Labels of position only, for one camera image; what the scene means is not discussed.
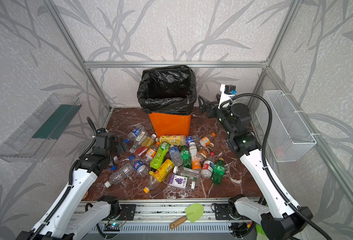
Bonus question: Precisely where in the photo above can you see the white orange drink bottle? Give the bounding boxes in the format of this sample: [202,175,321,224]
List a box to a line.
[189,142,201,171]

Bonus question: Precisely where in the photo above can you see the green label juice bottle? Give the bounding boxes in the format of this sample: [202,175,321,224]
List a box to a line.
[150,142,170,171]

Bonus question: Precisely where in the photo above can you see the dark green soda bottle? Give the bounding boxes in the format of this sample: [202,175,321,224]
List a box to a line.
[211,158,226,185]

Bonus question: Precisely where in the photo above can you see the red yellow tea bottle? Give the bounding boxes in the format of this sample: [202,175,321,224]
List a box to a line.
[134,134,157,157]

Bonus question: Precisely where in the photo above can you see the green garden trowel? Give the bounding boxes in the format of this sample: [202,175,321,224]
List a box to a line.
[170,203,204,230]

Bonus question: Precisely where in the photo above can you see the orange trash bin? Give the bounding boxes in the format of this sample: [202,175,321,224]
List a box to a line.
[149,113,191,137]

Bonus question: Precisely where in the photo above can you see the purple grape juice bottle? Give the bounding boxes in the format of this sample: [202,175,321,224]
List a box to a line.
[166,174,196,190]

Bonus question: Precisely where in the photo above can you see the blue label crushed bottle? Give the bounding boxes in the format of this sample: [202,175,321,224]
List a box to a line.
[127,125,149,145]

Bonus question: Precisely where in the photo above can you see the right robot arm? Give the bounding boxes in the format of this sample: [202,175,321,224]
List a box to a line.
[198,93,331,240]

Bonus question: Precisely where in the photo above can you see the red label water bottle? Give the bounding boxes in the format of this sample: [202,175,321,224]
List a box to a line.
[200,152,214,179]

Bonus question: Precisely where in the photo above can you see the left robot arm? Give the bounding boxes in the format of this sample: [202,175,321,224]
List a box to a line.
[17,118,124,240]

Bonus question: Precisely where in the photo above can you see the clear bottle white cap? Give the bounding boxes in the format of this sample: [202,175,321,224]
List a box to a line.
[104,163,134,188]

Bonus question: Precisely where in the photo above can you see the orange cap clear bottle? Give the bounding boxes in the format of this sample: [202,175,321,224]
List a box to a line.
[199,132,216,147]

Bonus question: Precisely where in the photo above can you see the yellow label tea bottle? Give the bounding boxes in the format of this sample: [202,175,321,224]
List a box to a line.
[156,135,187,146]

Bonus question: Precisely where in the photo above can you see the brown tea bottle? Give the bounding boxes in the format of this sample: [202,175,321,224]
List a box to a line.
[196,143,214,162]

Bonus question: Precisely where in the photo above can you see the green sprite bottle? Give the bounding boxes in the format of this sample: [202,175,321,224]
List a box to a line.
[180,146,192,169]

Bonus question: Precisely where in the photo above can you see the pepsi label clear bottle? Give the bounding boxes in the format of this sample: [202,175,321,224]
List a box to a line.
[129,156,150,177]

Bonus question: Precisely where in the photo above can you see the clear bottle green label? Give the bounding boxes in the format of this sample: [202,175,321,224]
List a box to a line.
[173,166,200,181]

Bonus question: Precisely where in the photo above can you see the white wire mesh basket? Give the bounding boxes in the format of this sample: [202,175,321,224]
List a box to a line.
[263,90,316,163]

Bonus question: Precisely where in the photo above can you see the clear acrylic wall shelf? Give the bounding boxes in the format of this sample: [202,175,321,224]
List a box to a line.
[0,94,82,163]

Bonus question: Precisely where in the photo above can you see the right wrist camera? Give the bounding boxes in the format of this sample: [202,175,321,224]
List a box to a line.
[218,84,236,109]

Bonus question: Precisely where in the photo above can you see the blue label water bottle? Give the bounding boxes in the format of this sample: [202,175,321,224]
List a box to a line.
[169,145,183,167]

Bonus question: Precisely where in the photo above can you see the orange label clear bottle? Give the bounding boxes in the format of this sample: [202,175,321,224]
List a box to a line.
[142,142,160,166]

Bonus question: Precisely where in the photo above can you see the small pepsi bottle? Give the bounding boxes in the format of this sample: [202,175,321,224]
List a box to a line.
[186,135,199,147]

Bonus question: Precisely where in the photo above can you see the green work glove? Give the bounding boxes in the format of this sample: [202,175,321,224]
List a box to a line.
[255,225,268,240]

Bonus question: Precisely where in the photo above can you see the black bin liner bag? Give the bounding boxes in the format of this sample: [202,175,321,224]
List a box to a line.
[137,65,197,116]

